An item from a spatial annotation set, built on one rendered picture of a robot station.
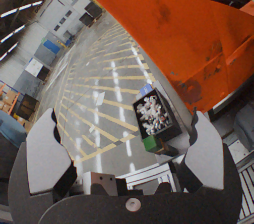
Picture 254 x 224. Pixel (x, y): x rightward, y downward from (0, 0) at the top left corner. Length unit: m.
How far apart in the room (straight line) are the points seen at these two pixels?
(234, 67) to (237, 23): 0.13
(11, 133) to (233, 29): 0.55
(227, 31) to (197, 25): 0.12
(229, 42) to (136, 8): 0.26
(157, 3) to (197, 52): 0.13
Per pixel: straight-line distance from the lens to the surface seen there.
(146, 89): 0.73
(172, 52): 0.25
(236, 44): 0.42
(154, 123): 0.50
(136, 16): 0.21
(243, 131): 0.61
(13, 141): 0.32
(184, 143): 0.56
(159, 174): 0.83
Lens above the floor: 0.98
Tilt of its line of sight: 38 degrees down
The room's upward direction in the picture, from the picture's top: 53 degrees counter-clockwise
